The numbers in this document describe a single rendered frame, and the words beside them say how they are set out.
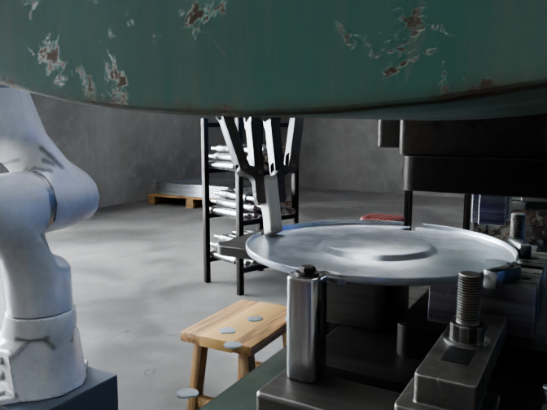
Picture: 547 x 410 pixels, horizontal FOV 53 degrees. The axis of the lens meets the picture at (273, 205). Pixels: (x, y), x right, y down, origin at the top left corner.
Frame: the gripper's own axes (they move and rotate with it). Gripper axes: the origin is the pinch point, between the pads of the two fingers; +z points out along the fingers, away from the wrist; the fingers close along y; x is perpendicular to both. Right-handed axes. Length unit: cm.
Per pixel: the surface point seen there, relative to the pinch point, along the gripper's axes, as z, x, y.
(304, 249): 6.3, 6.8, -1.2
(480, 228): -7, -106, -113
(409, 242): 6.6, 9.5, -12.8
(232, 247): 5.2, 2.7, 5.9
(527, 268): 10.9, 19.6, -19.0
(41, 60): 4, 48, 21
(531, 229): -4, -94, -124
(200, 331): 18, -98, -6
